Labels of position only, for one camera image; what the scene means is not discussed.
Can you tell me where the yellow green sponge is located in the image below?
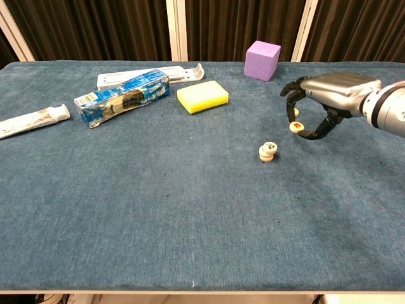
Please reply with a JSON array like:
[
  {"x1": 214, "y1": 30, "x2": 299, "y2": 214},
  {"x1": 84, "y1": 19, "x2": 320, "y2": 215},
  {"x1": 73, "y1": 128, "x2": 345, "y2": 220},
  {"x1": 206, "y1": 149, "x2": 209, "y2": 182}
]
[{"x1": 176, "y1": 80, "x2": 230, "y2": 115}]

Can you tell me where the white upright frame post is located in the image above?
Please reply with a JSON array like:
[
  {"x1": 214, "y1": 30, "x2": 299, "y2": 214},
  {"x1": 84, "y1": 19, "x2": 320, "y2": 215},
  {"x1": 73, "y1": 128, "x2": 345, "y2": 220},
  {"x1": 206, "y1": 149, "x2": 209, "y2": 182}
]
[{"x1": 165, "y1": 0, "x2": 189, "y2": 62}]

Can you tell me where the blue cookie package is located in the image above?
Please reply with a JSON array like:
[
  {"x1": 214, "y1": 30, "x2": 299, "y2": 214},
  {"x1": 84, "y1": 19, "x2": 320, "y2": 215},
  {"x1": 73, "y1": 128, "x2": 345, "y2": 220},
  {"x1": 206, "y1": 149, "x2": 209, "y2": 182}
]
[{"x1": 73, "y1": 68, "x2": 172, "y2": 129}]

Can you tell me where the white plastic holder bracket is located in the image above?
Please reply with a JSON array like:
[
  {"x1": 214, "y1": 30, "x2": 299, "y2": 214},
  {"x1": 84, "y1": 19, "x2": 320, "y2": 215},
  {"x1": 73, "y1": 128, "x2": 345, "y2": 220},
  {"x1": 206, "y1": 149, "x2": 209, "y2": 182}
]
[{"x1": 96, "y1": 62, "x2": 204, "y2": 91}]

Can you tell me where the white round object under table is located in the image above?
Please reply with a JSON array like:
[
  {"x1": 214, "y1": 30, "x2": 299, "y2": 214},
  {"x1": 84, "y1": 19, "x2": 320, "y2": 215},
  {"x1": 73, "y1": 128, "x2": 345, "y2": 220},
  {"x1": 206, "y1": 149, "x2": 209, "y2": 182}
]
[{"x1": 42, "y1": 293, "x2": 65, "y2": 304}]

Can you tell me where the white toothpaste tube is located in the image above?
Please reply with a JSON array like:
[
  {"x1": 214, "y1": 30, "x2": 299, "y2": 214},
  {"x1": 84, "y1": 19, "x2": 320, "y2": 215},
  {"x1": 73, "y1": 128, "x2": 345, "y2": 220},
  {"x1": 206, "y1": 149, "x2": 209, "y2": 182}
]
[{"x1": 0, "y1": 103, "x2": 72, "y2": 141}]

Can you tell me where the white slanted frame post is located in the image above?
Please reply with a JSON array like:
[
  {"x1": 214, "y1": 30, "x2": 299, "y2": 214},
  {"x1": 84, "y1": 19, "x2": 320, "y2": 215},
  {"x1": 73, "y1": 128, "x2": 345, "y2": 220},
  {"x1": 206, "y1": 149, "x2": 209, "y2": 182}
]
[{"x1": 0, "y1": 0, "x2": 35, "y2": 62}]

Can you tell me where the purple foam cube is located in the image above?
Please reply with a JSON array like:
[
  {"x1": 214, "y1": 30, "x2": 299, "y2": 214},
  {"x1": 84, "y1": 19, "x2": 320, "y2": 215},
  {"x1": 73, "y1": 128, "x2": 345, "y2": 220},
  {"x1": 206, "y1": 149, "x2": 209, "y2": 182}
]
[{"x1": 244, "y1": 40, "x2": 282, "y2": 82}]

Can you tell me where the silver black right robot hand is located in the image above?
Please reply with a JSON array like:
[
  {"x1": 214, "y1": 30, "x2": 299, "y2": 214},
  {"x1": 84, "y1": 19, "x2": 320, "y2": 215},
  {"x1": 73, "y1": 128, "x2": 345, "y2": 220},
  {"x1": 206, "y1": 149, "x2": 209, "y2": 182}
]
[{"x1": 280, "y1": 72, "x2": 383, "y2": 141}]

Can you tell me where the dark pleated curtain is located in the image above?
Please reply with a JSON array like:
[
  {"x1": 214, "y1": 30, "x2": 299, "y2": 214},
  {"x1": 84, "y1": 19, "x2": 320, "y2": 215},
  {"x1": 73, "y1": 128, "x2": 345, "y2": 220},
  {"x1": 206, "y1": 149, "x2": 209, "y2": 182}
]
[{"x1": 0, "y1": 0, "x2": 405, "y2": 63}]

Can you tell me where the white leaning frame post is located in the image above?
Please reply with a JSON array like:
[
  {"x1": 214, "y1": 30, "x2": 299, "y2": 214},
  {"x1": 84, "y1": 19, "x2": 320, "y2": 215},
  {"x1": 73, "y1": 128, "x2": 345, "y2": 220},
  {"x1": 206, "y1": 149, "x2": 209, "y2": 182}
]
[{"x1": 290, "y1": 0, "x2": 319, "y2": 63}]

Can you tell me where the blue table cloth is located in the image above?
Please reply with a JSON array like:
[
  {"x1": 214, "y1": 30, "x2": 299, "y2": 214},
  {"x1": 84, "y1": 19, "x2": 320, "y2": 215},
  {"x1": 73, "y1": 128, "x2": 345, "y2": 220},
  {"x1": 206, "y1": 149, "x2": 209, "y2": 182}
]
[{"x1": 0, "y1": 60, "x2": 405, "y2": 292}]

